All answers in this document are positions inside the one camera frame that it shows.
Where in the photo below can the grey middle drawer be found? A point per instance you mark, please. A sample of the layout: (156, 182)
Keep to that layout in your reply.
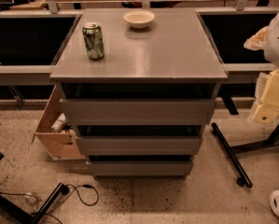
(139, 145)

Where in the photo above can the grey top drawer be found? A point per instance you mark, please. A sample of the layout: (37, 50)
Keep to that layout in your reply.
(137, 111)

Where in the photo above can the green soda can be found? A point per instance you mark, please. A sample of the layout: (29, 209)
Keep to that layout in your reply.
(93, 38)

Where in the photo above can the wooden box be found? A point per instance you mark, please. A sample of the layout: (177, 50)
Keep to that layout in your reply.
(60, 145)

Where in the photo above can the black stand base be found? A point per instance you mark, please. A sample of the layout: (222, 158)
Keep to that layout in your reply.
(33, 200)
(243, 179)

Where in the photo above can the grey drawer cabinet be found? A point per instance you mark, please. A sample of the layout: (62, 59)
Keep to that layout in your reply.
(171, 59)

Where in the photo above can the black stand base right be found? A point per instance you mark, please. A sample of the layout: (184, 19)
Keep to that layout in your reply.
(243, 179)

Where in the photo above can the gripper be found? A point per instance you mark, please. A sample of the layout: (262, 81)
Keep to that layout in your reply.
(278, 42)

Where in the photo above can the white bottle in box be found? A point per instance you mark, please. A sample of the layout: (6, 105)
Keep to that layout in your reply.
(58, 123)

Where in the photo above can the black stand base left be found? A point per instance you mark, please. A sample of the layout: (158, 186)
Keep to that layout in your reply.
(33, 200)

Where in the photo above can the grey drawer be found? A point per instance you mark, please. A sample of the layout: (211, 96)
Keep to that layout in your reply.
(139, 145)
(146, 168)
(137, 111)

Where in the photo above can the white ceramic bowl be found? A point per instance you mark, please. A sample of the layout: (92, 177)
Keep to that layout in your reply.
(139, 19)

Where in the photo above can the grey bottom drawer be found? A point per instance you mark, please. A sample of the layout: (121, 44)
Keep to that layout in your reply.
(146, 168)

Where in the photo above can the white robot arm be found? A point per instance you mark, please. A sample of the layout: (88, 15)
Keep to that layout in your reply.
(267, 39)

